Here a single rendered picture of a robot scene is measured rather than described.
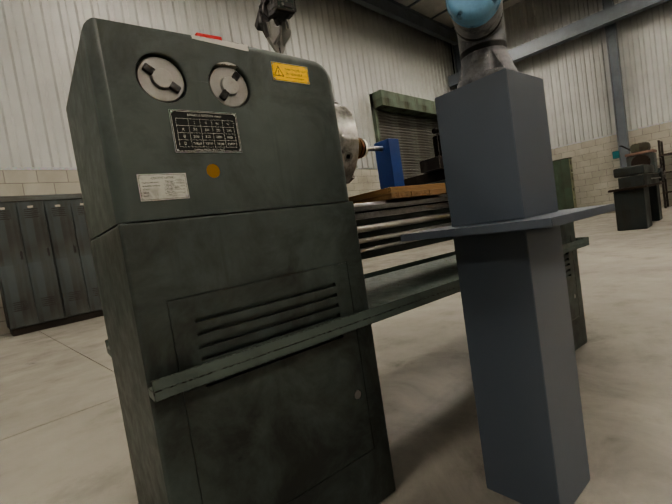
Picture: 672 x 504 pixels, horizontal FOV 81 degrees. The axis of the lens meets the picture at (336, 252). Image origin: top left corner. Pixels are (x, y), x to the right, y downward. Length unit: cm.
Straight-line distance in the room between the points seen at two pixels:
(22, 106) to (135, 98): 719
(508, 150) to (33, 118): 760
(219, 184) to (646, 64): 1512
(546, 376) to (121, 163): 106
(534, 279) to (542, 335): 14
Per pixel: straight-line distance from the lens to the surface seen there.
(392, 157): 160
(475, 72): 114
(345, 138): 130
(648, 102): 1543
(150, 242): 87
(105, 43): 96
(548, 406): 115
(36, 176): 778
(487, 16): 108
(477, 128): 109
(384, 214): 135
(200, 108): 96
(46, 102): 817
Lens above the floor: 79
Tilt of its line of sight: 3 degrees down
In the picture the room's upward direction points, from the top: 9 degrees counter-clockwise
